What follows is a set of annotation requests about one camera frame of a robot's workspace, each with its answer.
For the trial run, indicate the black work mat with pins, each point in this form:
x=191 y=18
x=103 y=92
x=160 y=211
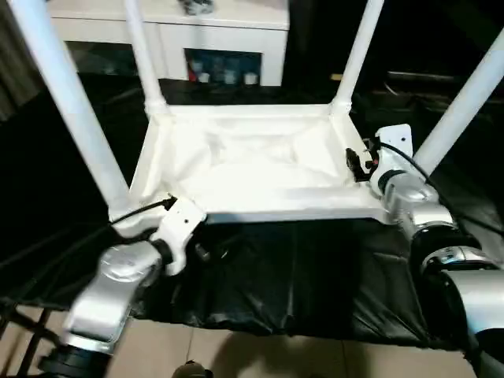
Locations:
x=275 y=275

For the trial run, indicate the black folding table frame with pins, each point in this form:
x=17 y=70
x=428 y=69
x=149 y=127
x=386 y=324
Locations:
x=23 y=327

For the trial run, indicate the red bottle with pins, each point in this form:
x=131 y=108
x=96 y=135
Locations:
x=191 y=73

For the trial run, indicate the white plastic table top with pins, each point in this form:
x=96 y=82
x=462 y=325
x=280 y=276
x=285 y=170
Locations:
x=256 y=177

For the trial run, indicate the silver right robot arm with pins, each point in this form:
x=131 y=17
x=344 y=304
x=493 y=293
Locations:
x=433 y=208

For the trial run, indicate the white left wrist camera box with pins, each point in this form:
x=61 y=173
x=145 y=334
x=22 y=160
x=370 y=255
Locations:
x=181 y=224

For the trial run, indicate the dark robot body part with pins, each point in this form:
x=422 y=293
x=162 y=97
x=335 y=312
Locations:
x=193 y=370

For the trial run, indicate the beige curtain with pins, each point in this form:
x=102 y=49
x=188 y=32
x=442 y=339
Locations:
x=15 y=78

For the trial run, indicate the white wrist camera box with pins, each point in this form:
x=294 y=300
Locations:
x=393 y=138
x=181 y=224

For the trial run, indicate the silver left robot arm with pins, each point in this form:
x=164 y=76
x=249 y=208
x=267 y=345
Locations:
x=102 y=291

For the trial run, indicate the white cabinet with glass doors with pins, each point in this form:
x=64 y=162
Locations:
x=216 y=31

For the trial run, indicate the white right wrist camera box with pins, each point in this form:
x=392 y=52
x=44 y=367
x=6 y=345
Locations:
x=393 y=138

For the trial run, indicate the long black metal bar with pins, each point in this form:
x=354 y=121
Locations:
x=433 y=77

